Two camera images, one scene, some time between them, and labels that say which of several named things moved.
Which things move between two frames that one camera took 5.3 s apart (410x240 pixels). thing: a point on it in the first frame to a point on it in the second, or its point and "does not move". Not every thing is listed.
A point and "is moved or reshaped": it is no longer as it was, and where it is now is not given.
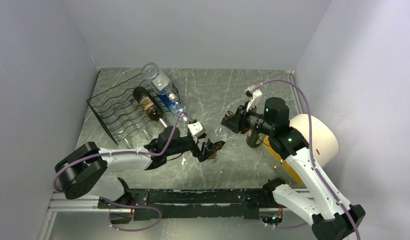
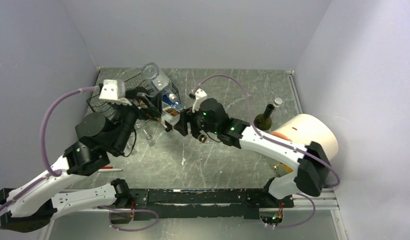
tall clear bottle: [122, 125] is moved or reshaped
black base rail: [187, 204] does not move
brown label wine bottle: [149, 106] is moved or reshaped
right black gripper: [237, 122] to [186, 115]
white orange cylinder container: [324, 142] does not move
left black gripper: [205, 152] to [153, 101]
